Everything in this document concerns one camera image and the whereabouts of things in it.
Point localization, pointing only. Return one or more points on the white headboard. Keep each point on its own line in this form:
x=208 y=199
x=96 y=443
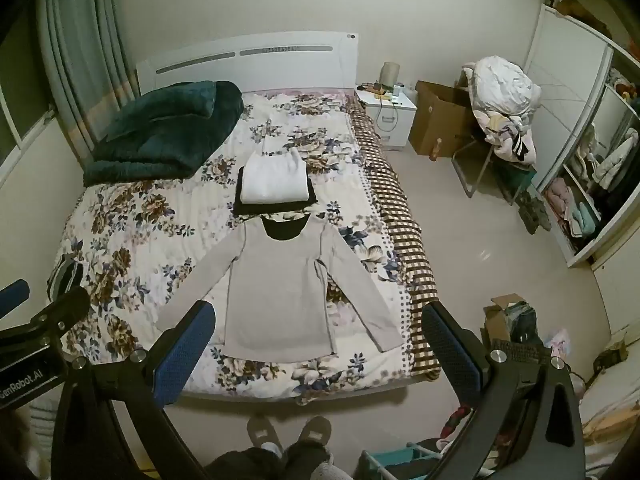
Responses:
x=250 y=65

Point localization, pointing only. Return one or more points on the dark patterned boots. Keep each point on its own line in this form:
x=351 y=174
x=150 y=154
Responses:
x=532 y=212

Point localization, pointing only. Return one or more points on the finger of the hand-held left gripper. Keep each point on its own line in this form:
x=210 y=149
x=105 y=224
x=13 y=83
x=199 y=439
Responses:
x=14 y=295
x=65 y=310

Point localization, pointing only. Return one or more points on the dark green blanket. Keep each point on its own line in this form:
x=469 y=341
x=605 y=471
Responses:
x=160 y=130

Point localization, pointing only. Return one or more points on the grey slipper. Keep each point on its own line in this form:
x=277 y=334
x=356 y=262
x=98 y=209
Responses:
x=261 y=432
x=314 y=432

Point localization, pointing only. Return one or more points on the white storage rack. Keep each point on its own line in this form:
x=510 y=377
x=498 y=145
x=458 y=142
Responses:
x=395 y=460

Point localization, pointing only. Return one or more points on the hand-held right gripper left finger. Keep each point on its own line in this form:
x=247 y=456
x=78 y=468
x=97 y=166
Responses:
x=184 y=356

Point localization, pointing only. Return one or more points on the large cardboard box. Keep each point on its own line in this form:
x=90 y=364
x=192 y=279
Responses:
x=440 y=120

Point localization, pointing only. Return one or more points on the small open cardboard box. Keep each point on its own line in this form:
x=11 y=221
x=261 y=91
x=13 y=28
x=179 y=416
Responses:
x=497 y=317

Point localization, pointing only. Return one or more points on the floral bedspread bed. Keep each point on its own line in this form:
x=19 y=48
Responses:
x=140 y=240

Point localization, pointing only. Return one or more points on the grey long-sleeve shirt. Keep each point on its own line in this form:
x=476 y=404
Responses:
x=272 y=300

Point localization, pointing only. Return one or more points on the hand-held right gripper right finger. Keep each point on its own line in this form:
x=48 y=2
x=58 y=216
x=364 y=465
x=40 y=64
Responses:
x=449 y=355

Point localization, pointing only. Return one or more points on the metal folding chair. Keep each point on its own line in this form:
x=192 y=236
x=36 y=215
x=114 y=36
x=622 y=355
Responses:
x=472 y=165

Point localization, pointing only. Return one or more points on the white bedding pile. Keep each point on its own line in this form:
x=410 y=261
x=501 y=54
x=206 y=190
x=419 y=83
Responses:
x=502 y=87

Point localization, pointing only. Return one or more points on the white folded garment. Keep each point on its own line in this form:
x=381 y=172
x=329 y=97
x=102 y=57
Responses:
x=274 y=177

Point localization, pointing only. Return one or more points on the striped dark cloth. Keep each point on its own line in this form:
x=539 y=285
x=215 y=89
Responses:
x=65 y=275

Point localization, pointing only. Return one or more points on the beige table lamp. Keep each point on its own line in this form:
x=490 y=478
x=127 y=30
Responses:
x=390 y=76

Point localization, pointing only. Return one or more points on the black folded garment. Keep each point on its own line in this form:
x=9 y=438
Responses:
x=245 y=207

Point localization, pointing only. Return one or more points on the window frame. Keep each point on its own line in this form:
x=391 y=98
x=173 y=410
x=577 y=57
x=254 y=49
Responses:
x=20 y=110

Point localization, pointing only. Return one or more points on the white nightstand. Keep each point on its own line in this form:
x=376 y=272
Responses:
x=390 y=120

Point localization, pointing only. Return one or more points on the person's left forearm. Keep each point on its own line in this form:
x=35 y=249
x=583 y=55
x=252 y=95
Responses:
x=20 y=442

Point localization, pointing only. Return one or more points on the white open wardrobe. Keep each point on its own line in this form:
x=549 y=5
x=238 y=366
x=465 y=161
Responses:
x=560 y=90

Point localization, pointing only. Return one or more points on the green striped curtain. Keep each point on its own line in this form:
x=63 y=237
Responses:
x=80 y=55

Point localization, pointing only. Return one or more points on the brown checkered bed sheet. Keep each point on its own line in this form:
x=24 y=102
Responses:
x=395 y=210

